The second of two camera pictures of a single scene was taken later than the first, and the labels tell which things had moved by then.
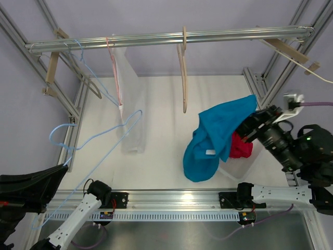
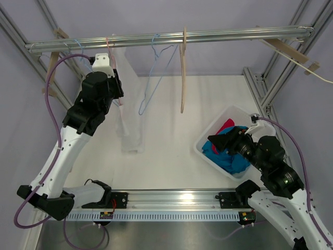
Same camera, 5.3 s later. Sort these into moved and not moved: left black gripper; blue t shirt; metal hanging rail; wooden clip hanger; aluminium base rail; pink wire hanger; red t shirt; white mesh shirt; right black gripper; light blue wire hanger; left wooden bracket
Moved: red t shirt; right black gripper; left black gripper; light blue wire hanger; blue t shirt
Not moved: white mesh shirt; pink wire hanger; left wooden bracket; aluminium base rail; wooden clip hanger; metal hanging rail
